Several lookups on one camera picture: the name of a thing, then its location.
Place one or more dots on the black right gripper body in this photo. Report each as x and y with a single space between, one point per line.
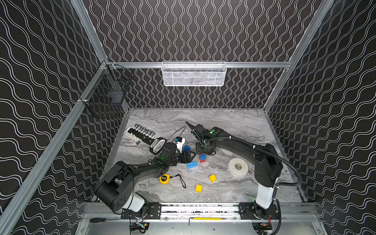
200 149

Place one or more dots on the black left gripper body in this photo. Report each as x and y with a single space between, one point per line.
184 156

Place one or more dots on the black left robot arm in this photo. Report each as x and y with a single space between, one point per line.
117 188

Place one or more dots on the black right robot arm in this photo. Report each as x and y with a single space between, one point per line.
268 164

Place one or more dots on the light blue long lego brick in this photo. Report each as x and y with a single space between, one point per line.
190 165

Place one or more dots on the yellow small lego brick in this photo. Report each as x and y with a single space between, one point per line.
212 178

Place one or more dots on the yellow lego brick front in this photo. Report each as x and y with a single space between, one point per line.
198 188

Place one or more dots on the yellow tape measure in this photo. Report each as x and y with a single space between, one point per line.
164 179

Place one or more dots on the black socket set holder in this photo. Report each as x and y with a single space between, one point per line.
140 134

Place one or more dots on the white tape roll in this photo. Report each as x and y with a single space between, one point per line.
238 167

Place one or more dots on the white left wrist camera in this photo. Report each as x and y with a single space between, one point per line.
179 141

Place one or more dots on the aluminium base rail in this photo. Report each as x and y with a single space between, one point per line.
181 212

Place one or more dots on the white wire mesh basket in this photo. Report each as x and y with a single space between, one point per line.
194 73

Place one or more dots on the black wire mesh basket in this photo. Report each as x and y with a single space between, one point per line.
107 99

